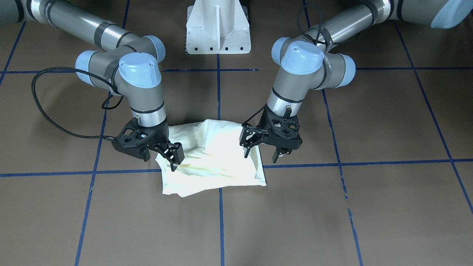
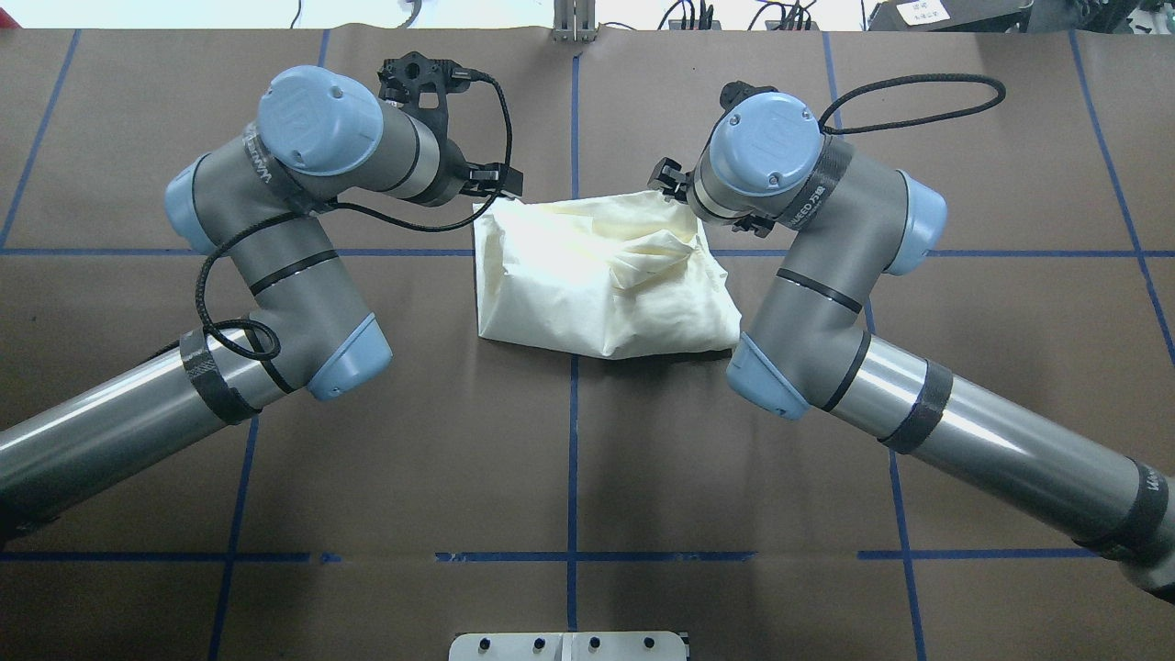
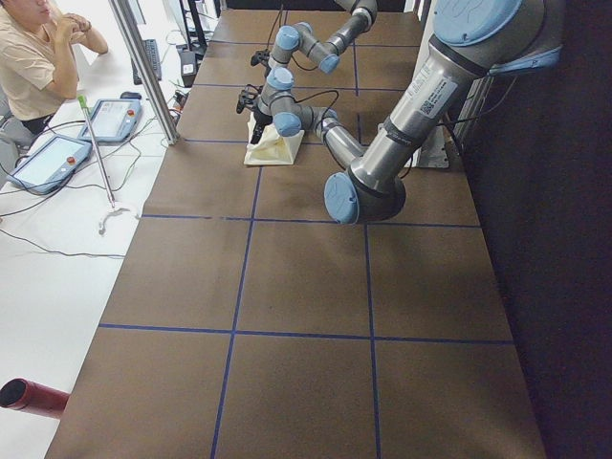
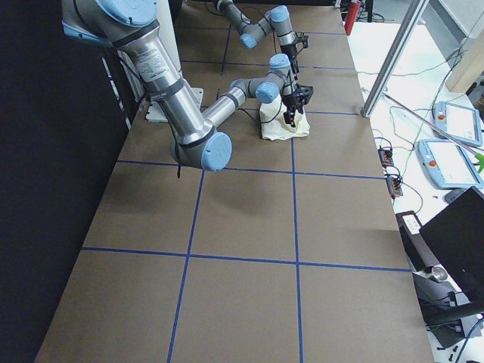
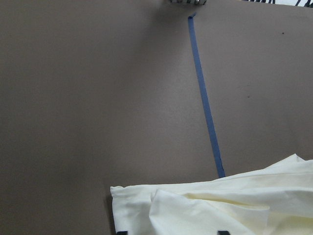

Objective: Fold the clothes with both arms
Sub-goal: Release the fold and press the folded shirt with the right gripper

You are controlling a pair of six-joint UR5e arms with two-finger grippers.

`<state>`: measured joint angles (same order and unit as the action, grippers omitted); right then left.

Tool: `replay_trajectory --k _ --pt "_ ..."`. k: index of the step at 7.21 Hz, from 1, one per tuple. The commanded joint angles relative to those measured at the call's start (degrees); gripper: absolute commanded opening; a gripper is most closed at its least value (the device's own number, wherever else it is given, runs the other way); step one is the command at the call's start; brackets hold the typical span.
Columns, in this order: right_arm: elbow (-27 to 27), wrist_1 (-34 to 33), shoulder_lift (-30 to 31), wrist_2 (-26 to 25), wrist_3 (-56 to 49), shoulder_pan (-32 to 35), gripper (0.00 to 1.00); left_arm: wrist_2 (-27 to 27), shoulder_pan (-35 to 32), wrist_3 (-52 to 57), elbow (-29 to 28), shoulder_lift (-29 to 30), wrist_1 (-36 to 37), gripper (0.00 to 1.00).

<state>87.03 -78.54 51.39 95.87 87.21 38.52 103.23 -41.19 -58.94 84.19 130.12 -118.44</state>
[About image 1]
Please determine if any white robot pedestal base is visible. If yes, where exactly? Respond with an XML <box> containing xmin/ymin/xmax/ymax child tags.
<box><xmin>185</xmin><ymin>0</ymin><xmax>252</xmax><ymax>55</ymax></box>

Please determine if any cream long-sleeve cat shirt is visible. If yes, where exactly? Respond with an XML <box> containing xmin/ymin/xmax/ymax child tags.
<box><xmin>156</xmin><ymin>119</ymin><xmax>266</xmax><ymax>197</ymax></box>

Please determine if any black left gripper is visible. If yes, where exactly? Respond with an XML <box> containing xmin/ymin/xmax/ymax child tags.
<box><xmin>239</xmin><ymin>109</ymin><xmax>303</xmax><ymax>164</ymax></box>

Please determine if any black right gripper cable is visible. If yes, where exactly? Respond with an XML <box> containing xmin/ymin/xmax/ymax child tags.
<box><xmin>31</xmin><ymin>67</ymin><xmax>124</xmax><ymax>141</ymax></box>

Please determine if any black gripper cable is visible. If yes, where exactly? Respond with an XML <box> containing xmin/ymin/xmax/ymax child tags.
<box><xmin>242</xmin><ymin>3</ymin><xmax>329</xmax><ymax>128</ymax></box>
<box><xmin>31</xmin><ymin>67</ymin><xmax>124</xmax><ymax>141</ymax></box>

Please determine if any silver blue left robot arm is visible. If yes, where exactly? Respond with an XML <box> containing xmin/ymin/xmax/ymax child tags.
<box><xmin>239</xmin><ymin>0</ymin><xmax>473</xmax><ymax>162</ymax></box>

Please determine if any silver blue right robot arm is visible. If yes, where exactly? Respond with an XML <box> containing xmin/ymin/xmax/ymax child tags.
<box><xmin>1</xmin><ymin>0</ymin><xmax>184</xmax><ymax>171</ymax></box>

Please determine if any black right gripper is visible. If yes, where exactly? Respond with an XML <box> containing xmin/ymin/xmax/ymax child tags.
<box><xmin>112</xmin><ymin>118</ymin><xmax>185</xmax><ymax>172</ymax></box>

